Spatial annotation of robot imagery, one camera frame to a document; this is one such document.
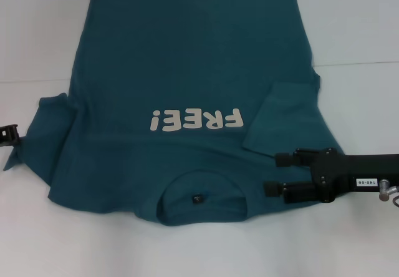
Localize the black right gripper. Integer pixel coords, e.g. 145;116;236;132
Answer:
263;147;399;204

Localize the teal shirt with FREE print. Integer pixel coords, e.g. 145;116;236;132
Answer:
2;0;347;227

